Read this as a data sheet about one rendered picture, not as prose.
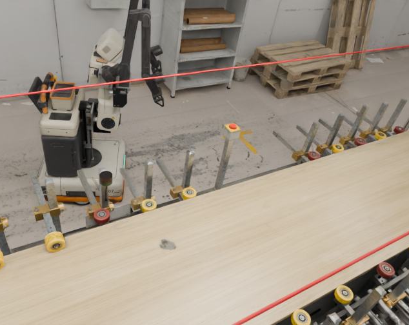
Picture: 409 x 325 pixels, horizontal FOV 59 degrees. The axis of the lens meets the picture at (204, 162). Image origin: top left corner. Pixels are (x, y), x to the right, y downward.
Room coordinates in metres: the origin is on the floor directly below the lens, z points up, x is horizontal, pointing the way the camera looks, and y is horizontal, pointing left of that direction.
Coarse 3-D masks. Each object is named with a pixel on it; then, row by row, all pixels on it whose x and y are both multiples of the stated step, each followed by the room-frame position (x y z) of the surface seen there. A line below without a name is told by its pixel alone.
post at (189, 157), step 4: (188, 152) 1.57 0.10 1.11; (192, 152) 1.57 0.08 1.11; (188, 156) 1.56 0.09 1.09; (192, 156) 1.57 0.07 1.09; (188, 160) 1.56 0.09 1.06; (192, 160) 1.57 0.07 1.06; (188, 164) 1.56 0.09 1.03; (192, 164) 1.58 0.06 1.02; (184, 168) 1.58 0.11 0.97; (188, 168) 1.56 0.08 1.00; (184, 172) 1.58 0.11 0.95; (188, 172) 1.57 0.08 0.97; (184, 176) 1.57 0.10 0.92; (188, 176) 1.57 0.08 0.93; (184, 180) 1.57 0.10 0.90; (188, 180) 1.57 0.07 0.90; (184, 184) 1.56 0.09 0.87; (188, 184) 1.58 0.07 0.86; (184, 188) 1.56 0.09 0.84
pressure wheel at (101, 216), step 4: (96, 212) 1.19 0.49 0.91; (100, 212) 1.20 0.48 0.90; (104, 212) 1.20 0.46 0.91; (108, 212) 1.21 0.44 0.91; (96, 216) 1.17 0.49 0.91; (100, 216) 1.18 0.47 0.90; (104, 216) 1.18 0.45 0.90; (108, 216) 1.18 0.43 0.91; (96, 220) 1.15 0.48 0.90; (100, 220) 1.15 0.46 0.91; (104, 220) 1.16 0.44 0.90; (108, 220) 1.18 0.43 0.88
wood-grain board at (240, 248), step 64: (256, 192) 1.58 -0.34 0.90; (320, 192) 1.70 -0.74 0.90; (384, 192) 1.82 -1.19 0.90; (64, 256) 0.91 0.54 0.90; (128, 256) 0.98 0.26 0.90; (192, 256) 1.05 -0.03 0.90; (256, 256) 1.12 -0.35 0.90; (320, 256) 1.20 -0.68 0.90; (384, 256) 1.29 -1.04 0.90; (0, 320) 0.59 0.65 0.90; (64, 320) 0.63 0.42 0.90; (128, 320) 0.68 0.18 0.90; (192, 320) 0.73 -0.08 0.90; (256, 320) 0.79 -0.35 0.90
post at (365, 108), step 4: (364, 104) 2.49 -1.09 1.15; (364, 108) 2.47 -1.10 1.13; (368, 108) 2.49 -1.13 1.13; (360, 112) 2.49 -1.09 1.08; (364, 112) 2.47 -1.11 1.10; (360, 116) 2.48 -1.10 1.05; (356, 120) 2.49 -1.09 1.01; (360, 120) 2.47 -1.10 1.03; (356, 124) 2.48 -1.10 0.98; (360, 124) 2.49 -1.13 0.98; (352, 128) 2.49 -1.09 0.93; (356, 128) 2.47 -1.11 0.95; (352, 132) 2.47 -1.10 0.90; (348, 136) 2.49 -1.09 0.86; (352, 136) 2.47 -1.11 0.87; (344, 148) 2.47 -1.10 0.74
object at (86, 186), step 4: (80, 172) 1.50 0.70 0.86; (80, 176) 1.47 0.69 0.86; (84, 176) 1.47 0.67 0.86; (80, 180) 1.46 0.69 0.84; (84, 180) 1.44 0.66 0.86; (84, 184) 1.41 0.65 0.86; (88, 184) 1.42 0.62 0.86; (84, 188) 1.40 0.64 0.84; (88, 188) 1.39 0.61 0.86; (88, 192) 1.36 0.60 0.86; (92, 192) 1.36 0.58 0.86; (88, 196) 1.33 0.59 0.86; (92, 196) 1.34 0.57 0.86; (92, 200) 1.31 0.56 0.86; (92, 204) 1.28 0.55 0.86; (100, 224) 1.16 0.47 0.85; (104, 224) 1.18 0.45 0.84
